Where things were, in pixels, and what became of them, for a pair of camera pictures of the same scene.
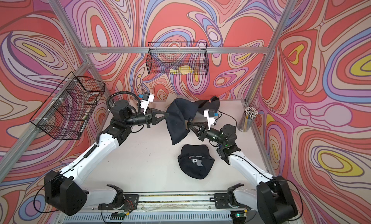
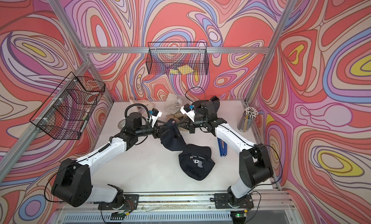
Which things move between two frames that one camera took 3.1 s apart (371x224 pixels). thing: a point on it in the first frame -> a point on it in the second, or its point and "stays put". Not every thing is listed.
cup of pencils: [246, 121] stays put
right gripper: [196, 131] -> [184, 124]
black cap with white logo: [178, 112] -> [172, 138]
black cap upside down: [195, 161] stays put
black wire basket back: [178, 58] stays put
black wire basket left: [65, 114] stays put
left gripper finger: [155, 111] -> [164, 128]
